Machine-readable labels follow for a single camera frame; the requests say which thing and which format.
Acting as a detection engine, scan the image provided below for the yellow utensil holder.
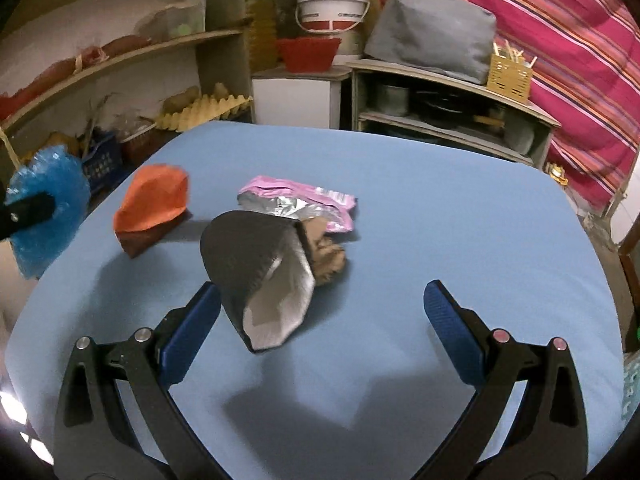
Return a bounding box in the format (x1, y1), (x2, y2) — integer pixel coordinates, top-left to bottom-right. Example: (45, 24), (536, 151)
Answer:
(487, 40), (537, 104)

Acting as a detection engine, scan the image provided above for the white plastic bucket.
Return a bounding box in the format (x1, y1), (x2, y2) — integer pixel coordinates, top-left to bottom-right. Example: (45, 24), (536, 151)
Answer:
(295, 0), (370, 34)

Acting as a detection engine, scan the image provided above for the wooden wall shelf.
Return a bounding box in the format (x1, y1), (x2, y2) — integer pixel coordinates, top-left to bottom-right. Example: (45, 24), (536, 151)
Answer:
(0, 0), (252, 162)

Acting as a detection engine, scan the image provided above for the pink foil wrapper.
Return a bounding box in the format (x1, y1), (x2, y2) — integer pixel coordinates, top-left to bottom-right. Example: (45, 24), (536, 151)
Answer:
(236, 176), (357, 234)

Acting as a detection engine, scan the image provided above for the grey wooden shelf table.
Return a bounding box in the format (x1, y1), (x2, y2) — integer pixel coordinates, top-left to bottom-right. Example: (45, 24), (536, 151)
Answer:
(349, 58), (560, 169)

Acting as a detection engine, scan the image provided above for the yellow egg tray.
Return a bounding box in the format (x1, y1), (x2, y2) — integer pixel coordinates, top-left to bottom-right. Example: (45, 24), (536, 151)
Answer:
(155, 94), (253, 133)

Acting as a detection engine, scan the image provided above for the white box cabinet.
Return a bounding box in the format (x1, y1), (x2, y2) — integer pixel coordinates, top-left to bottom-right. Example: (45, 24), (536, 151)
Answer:
(252, 66), (352, 129)

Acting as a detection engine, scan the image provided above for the pink striped curtain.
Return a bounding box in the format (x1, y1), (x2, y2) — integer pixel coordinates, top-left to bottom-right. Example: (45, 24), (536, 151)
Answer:
(359, 0), (640, 212)

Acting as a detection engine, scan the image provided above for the brown paper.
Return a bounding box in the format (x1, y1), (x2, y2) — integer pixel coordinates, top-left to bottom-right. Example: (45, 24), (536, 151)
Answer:
(303, 217), (347, 286)

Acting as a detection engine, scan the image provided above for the grey cloth bag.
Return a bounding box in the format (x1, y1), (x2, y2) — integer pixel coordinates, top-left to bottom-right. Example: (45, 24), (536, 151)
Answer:
(364, 0), (497, 84)

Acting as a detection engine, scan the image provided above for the blue tablecloth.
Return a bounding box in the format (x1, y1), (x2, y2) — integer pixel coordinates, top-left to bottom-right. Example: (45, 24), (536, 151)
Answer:
(6, 122), (624, 479)

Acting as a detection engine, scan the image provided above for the blue crinkled wrapper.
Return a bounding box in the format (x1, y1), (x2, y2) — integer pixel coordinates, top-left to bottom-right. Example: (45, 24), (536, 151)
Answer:
(1, 145), (90, 280)

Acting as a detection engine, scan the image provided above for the red plastic basin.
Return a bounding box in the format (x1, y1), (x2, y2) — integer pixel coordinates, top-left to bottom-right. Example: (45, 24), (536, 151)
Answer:
(277, 37), (341, 74)

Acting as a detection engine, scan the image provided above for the dark grey foil bag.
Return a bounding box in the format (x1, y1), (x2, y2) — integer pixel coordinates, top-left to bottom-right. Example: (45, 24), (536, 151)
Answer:
(200, 210), (316, 353)

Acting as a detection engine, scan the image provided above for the orange wrapper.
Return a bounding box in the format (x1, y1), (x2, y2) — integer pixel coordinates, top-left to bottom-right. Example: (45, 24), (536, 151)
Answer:
(113, 164), (190, 259)

